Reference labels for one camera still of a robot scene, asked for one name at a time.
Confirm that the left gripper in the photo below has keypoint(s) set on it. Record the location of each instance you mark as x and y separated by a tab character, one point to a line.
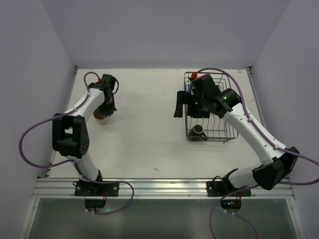
108	109

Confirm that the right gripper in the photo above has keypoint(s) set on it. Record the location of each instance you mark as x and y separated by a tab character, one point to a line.
183	103

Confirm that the beige cup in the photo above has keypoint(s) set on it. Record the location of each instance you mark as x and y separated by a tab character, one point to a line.
102	115

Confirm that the dark brown mug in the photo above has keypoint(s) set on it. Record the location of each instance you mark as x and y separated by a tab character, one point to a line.
197	133

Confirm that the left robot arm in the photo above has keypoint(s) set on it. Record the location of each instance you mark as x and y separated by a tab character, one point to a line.
70	135

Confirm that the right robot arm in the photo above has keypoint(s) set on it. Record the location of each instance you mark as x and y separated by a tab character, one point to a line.
276	160

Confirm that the blue mug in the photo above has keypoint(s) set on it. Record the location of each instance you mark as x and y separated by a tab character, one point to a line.
191	88

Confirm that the dark wire dish rack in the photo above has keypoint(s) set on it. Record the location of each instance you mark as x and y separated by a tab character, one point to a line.
214	128

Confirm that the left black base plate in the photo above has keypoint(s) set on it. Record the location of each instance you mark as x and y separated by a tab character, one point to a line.
89	189

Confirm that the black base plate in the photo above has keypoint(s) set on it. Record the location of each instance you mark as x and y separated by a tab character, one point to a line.
219	189
89	189

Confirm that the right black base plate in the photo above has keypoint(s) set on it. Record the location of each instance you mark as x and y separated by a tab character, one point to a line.
219	189

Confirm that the aluminium mounting rail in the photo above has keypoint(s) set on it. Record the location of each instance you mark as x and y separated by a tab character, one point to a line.
154	189

